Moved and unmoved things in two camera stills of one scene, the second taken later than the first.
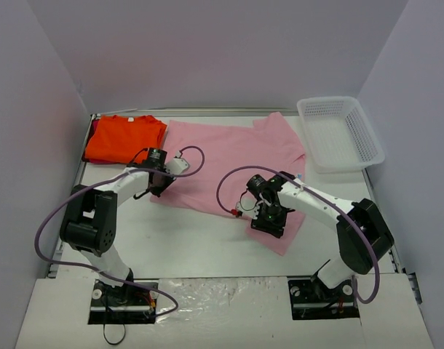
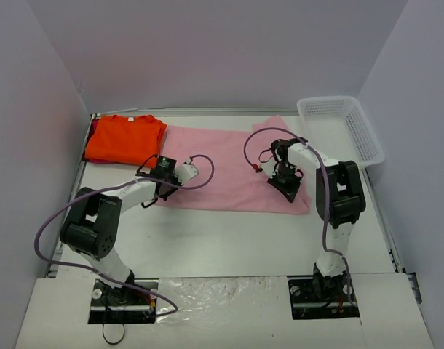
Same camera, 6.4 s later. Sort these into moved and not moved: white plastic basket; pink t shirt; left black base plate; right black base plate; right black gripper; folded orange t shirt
Moved: right black gripper; pink t shirt
Not moved: folded orange t shirt; left black base plate; right black base plate; white plastic basket
